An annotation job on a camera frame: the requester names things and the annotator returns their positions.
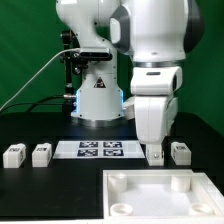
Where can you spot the white square table top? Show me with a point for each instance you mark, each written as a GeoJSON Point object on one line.
{"type": "Point", "coordinates": [160, 197]}

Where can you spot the black camera on stand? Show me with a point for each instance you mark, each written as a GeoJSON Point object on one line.
{"type": "Point", "coordinates": [76, 59]}

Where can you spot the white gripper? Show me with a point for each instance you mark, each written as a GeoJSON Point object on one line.
{"type": "Point", "coordinates": [154, 117]}

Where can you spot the white fiducial marker sheet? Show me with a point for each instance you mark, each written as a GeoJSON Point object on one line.
{"type": "Point", "coordinates": [98, 150]}

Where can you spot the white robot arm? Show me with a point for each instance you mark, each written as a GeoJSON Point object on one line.
{"type": "Point", "coordinates": [128, 53]}

